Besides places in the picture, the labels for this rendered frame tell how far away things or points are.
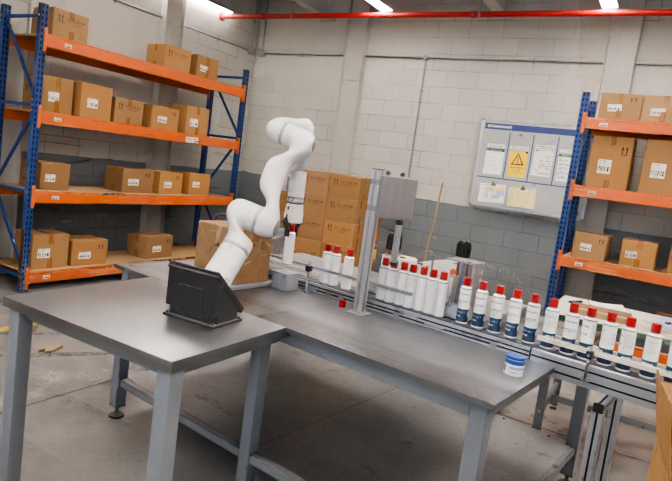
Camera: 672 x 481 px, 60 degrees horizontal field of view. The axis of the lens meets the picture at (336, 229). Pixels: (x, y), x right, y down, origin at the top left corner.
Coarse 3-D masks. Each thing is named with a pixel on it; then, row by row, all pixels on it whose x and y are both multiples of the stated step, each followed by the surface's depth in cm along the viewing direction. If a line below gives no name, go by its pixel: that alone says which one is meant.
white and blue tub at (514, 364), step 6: (510, 354) 212; (516, 354) 213; (510, 360) 210; (516, 360) 209; (522, 360) 209; (504, 366) 213; (510, 366) 210; (516, 366) 209; (522, 366) 209; (504, 372) 212; (510, 372) 210; (516, 372) 209; (522, 372) 210
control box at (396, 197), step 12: (384, 180) 259; (396, 180) 261; (408, 180) 263; (384, 192) 260; (396, 192) 262; (408, 192) 264; (384, 204) 261; (396, 204) 263; (408, 204) 265; (384, 216) 262; (396, 216) 264; (408, 216) 265
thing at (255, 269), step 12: (204, 228) 296; (216, 228) 290; (204, 240) 296; (216, 240) 290; (252, 240) 289; (264, 240) 296; (204, 252) 296; (252, 252) 290; (264, 252) 297; (204, 264) 296; (252, 264) 292; (264, 264) 299; (240, 276) 287; (252, 276) 293; (264, 276) 301
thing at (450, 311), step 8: (464, 264) 267; (464, 272) 268; (472, 272) 269; (480, 272) 264; (472, 280) 259; (472, 288) 260; (456, 296) 266; (472, 296) 261; (448, 304) 264; (456, 304) 264; (472, 304) 263; (448, 312) 264; (456, 312) 261; (472, 312) 264
